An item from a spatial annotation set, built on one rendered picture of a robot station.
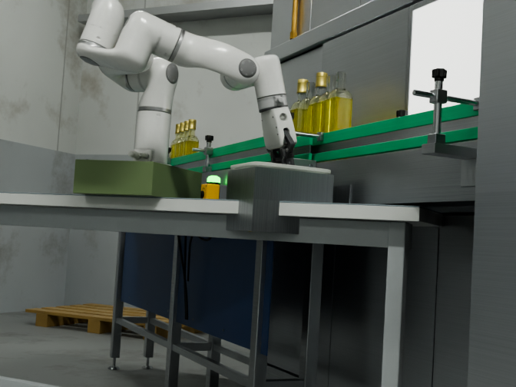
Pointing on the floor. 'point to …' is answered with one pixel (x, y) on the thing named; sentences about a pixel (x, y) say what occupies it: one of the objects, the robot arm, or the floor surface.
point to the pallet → (64, 313)
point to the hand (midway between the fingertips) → (284, 167)
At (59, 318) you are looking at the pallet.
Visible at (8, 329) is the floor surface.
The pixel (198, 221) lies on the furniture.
